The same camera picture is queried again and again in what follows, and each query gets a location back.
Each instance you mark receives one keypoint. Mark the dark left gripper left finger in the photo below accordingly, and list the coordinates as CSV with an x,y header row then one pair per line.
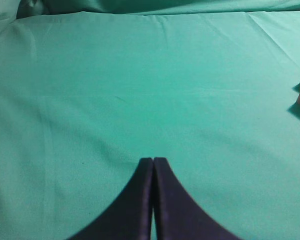
x,y
129,216

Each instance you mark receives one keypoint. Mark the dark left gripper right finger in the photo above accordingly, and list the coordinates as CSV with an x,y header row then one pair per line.
x,y
177,215

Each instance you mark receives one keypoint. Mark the green cloth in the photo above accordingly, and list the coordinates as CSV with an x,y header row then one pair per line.
x,y
89,88

